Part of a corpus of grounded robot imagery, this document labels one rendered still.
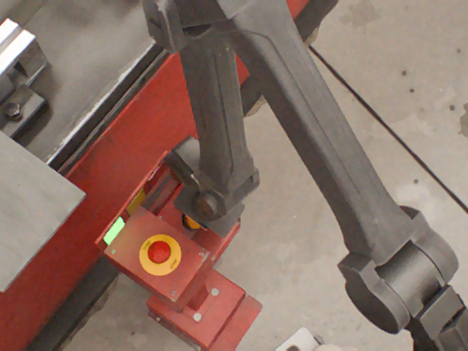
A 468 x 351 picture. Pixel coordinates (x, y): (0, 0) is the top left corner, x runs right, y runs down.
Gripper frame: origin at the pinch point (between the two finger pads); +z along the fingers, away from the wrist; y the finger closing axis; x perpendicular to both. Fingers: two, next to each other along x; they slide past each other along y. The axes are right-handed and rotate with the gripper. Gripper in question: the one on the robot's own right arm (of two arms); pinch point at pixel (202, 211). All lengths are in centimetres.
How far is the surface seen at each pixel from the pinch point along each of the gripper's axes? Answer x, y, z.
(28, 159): 11.8, 26.3, -13.7
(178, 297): 14.0, -5.2, 1.4
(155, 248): 9.8, 2.9, 0.1
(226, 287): -1, -19, 66
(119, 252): 13.5, 7.3, 4.2
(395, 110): -75, -33, 75
